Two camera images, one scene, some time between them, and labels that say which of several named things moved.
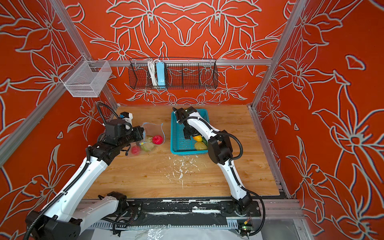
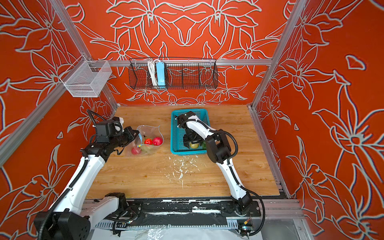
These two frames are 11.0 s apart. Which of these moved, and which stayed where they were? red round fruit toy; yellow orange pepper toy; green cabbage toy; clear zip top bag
Moved: yellow orange pepper toy
Stayed: green cabbage toy; red round fruit toy; clear zip top bag
